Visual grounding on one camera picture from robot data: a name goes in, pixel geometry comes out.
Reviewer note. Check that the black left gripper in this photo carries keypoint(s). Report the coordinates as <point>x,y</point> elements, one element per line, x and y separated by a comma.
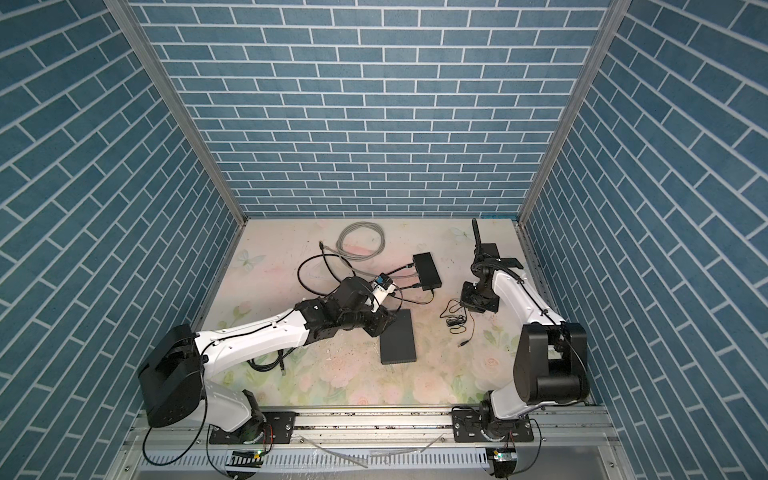
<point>381,323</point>

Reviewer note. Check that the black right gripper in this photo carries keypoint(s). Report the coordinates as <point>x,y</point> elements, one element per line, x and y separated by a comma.
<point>465,298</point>

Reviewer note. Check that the large black box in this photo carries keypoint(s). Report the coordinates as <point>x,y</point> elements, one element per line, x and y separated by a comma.
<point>397,343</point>

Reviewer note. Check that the black power adapter with cord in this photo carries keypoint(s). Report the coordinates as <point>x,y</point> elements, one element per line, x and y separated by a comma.
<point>427,298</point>

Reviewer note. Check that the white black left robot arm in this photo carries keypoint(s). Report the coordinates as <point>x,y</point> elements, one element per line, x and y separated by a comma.
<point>176,378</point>

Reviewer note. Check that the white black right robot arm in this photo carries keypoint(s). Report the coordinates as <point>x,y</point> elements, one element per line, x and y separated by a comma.
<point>550,365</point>

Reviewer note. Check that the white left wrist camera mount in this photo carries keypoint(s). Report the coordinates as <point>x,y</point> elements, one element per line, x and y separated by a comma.
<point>382,288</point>

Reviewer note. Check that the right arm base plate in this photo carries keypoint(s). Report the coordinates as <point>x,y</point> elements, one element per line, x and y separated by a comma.
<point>492,425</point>

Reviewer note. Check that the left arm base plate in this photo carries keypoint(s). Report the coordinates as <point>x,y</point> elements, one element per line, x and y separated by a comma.
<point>267,428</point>

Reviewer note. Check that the aluminium front rail frame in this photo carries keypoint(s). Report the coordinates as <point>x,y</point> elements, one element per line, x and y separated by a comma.
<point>385,442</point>

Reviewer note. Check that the aluminium corner post right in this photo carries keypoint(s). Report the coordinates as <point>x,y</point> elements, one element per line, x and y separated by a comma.
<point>596,55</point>

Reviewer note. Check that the aluminium corner post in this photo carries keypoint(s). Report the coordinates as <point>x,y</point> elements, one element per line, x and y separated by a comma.
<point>129,25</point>
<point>596,55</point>

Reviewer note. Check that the aluminium corner post left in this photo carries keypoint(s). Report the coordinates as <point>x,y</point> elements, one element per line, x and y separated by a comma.
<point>129,25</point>

